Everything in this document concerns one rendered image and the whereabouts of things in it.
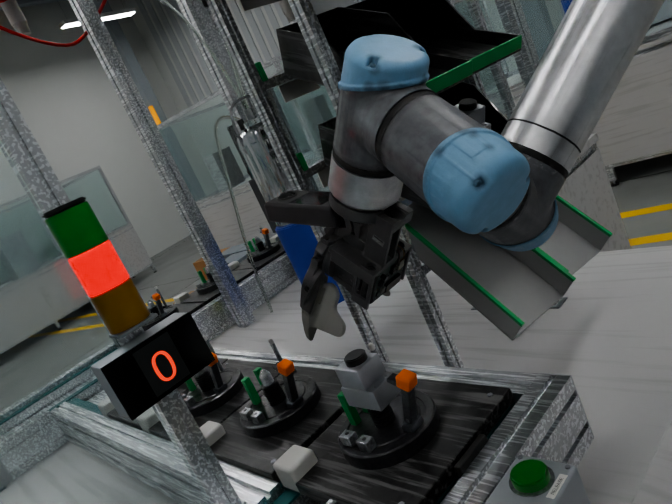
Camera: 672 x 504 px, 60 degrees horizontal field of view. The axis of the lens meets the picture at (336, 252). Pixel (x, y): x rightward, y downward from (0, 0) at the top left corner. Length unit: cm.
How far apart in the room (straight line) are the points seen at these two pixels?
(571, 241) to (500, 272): 17
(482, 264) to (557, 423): 28
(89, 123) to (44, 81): 109
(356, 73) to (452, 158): 12
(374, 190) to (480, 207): 14
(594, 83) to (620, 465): 47
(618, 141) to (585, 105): 402
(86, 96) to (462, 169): 1286
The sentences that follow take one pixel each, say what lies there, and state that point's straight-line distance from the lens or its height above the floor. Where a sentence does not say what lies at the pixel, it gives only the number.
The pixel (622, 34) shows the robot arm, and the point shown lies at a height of 134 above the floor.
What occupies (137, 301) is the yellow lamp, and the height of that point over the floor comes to 128.
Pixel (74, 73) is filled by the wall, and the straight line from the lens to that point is 1330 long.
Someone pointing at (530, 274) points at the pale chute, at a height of 103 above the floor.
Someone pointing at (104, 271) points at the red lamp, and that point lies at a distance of 70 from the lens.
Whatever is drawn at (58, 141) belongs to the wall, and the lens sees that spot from 1261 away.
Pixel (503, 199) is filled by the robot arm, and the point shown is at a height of 128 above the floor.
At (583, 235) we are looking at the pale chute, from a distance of 107.
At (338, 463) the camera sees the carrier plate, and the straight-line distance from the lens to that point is 81.
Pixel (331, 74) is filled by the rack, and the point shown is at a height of 143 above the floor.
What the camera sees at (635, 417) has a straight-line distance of 89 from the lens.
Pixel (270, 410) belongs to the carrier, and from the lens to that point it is 98.
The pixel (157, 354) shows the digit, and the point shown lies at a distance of 72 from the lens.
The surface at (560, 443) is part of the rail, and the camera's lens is 80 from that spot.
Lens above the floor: 140
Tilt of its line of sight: 14 degrees down
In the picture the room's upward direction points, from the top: 25 degrees counter-clockwise
